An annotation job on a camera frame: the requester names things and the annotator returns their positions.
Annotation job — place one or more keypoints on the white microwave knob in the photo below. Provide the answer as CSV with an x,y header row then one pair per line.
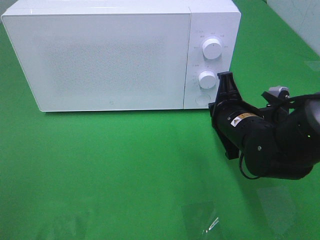
x,y
207,79
212,48

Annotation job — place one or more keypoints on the clear tape patch centre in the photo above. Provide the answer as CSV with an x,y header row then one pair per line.
x,y
201,221

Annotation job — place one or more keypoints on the white microwave door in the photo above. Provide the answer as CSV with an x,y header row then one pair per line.
x,y
102,62

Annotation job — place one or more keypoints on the round white door button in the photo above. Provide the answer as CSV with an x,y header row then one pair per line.
x,y
203,100

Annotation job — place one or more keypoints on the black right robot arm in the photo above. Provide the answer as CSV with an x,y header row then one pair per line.
x,y
281,140

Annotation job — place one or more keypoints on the white microwave oven body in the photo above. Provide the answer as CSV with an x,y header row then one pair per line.
x,y
207,19

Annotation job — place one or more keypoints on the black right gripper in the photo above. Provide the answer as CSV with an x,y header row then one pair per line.
x,y
232,118

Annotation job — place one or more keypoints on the clear tape patch far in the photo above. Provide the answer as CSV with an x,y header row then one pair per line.
x,y
313,65

